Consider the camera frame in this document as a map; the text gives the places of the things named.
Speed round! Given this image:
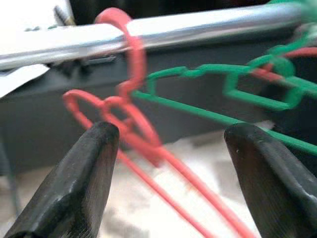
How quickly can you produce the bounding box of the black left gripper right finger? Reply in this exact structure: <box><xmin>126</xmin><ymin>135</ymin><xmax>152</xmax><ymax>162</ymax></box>
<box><xmin>223</xmin><ymin>122</ymin><xmax>317</xmax><ymax>238</ymax></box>

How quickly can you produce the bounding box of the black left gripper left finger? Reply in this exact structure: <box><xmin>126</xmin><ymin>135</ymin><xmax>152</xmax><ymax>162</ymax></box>
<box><xmin>3</xmin><ymin>120</ymin><xmax>120</xmax><ymax>238</ymax></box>

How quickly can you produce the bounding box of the green plastic hanger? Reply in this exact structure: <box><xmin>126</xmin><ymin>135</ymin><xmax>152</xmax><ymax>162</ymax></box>
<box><xmin>132</xmin><ymin>0</ymin><xmax>317</xmax><ymax>156</ymax></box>

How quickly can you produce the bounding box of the red plastic hanger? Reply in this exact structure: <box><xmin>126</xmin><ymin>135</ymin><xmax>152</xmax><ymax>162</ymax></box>
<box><xmin>62</xmin><ymin>7</ymin><xmax>258</xmax><ymax>238</ymax></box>
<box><xmin>252</xmin><ymin>47</ymin><xmax>317</xmax><ymax>82</ymax></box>

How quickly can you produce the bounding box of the black TV console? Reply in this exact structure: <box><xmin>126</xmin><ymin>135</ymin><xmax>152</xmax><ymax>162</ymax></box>
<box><xmin>0</xmin><ymin>37</ymin><xmax>317</xmax><ymax>176</ymax></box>

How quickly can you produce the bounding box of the silver metal garment rack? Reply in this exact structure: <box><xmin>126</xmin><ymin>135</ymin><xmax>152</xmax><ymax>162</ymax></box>
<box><xmin>0</xmin><ymin>2</ymin><xmax>308</xmax><ymax>71</ymax></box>

